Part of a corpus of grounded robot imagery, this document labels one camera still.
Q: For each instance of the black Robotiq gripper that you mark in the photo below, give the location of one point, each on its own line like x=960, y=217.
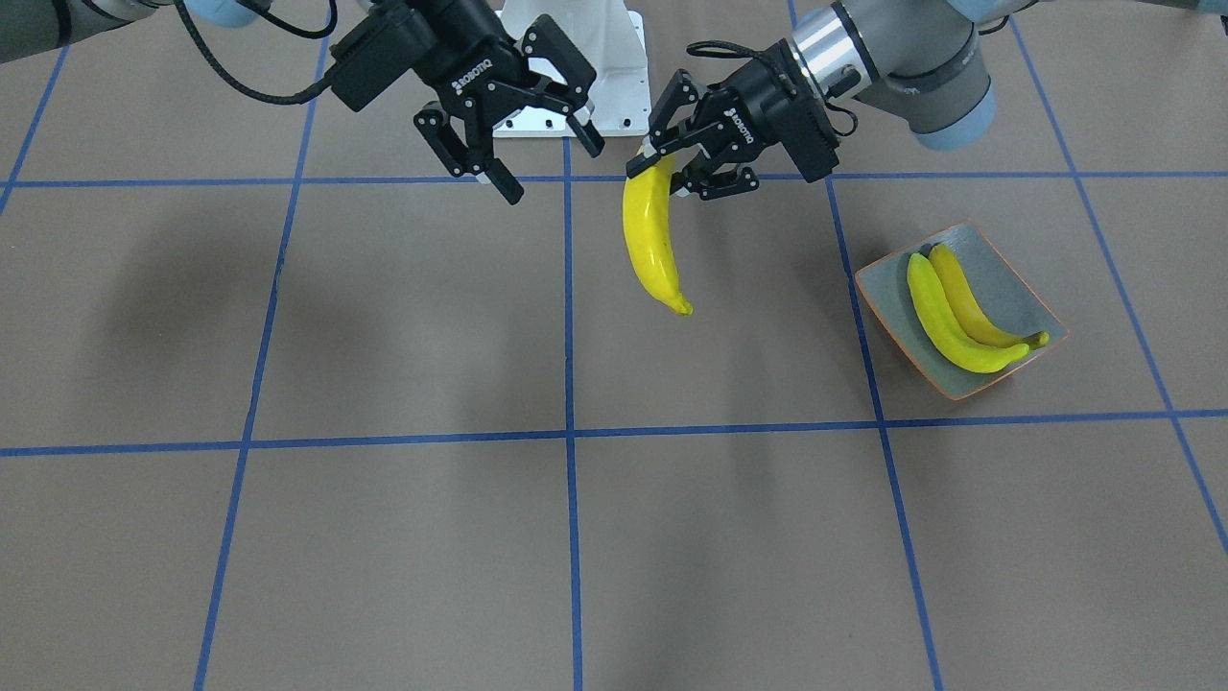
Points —
x=467, y=59

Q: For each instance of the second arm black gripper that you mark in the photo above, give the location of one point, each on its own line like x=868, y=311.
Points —
x=758, y=96

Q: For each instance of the yellow banana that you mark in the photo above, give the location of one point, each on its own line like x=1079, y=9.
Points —
x=647, y=231

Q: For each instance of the yellow banana moved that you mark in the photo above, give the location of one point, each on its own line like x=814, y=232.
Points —
x=940, y=324
x=967, y=309

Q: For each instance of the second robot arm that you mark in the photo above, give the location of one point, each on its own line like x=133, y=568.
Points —
x=917, y=60

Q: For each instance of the grey square plate orange rim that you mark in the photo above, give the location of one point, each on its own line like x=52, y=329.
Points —
x=1006, y=298

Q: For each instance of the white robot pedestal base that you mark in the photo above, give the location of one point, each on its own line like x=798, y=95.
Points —
x=612, y=37

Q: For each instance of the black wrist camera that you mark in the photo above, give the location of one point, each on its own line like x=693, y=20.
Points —
x=383, y=47

